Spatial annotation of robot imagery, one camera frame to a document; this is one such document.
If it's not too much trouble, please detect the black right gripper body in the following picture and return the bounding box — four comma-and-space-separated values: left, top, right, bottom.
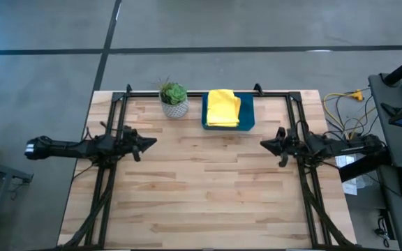
276, 125, 309, 158

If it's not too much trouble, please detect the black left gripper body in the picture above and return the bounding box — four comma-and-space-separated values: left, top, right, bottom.
121, 125, 144, 157

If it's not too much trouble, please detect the yellow microfiber towel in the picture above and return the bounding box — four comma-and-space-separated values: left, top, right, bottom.
206, 89, 242, 128

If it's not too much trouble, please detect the blue plastic bin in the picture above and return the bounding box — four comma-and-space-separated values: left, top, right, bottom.
201, 91, 256, 132

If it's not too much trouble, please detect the succulent in triangle-patterned pot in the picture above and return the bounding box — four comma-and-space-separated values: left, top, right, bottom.
157, 76, 190, 119

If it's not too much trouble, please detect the white paper sheet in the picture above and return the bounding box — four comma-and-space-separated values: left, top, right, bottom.
342, 181, 359, 196
335, 155, 357, 169

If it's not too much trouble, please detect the black desk crossbar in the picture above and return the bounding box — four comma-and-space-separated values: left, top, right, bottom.
338, 149, 392, 183

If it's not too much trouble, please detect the black metal table frame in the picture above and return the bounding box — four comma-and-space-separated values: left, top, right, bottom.
57, 83, 359, 250

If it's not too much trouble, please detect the yellow extension cable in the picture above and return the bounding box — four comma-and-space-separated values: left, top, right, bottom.
322, 89, 377, 140

